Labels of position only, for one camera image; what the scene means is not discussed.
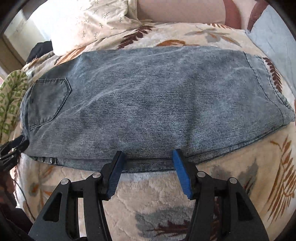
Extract black cloth item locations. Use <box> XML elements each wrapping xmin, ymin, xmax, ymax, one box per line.
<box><xmin>26</xmin><ymin>41</ymin><xmax>53</xmax><ymax>63</ymax></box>

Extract grey-blue denim pants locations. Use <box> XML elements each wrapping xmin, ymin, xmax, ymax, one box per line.
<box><xmin>21</xmin><ymin>46</ymin><xmax>295</xmax><ymax>173</ymax></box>

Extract cream patterned pillow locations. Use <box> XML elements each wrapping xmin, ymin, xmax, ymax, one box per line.
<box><xmin>29</xmin><ymin>1</ymin><xmax>150</xmax><ymax>56</ymax></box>

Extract black cable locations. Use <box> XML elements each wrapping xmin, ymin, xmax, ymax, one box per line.
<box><xmin>12</xmin><ymin>176</ymin><xmax>35</xmax><ymax>223</ymax></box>

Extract cream leaf-print fleece blanket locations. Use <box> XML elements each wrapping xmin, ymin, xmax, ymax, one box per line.
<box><xmin>14</xmin><ymin>23</ymin><xmax>295</xmax><ymax>240</ymax></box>

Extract brown wooden window frame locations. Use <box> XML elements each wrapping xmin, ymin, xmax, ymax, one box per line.
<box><xmin>0</xmin><ymin>35</ymin><xmax>25</xmax><ymax>74</ymax></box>

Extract light blue bed sheet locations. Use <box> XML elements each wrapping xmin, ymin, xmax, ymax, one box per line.
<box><xmin>247</xmin><ymin>6</ymin><xmax>295</xmax><ymax>94</ymax></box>

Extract green white patterned cloth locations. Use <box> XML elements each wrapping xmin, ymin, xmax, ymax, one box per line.
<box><xmin>1</xmin><ymin>70</ymin><xmax>28</xmax><ymax>145</ymax></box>

